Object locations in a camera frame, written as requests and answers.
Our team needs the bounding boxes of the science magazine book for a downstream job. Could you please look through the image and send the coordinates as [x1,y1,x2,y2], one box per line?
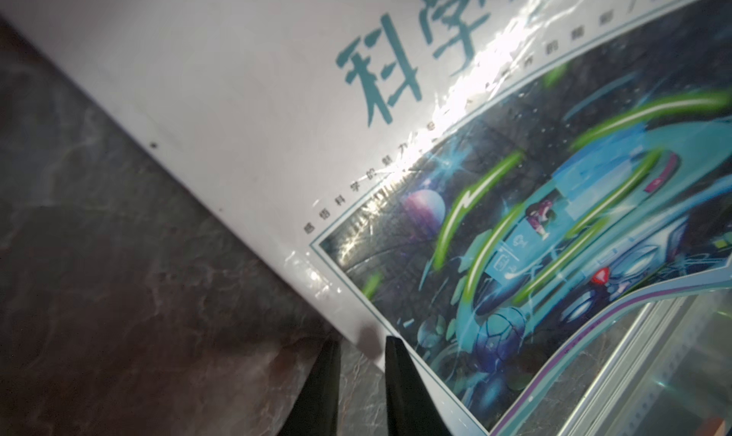
[1,0,731,435]

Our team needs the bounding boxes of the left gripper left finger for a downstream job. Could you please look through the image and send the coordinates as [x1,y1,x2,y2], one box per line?
[278,340,341,436]

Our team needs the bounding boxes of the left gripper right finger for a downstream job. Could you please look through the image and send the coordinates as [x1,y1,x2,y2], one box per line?
[384,336,451,436]

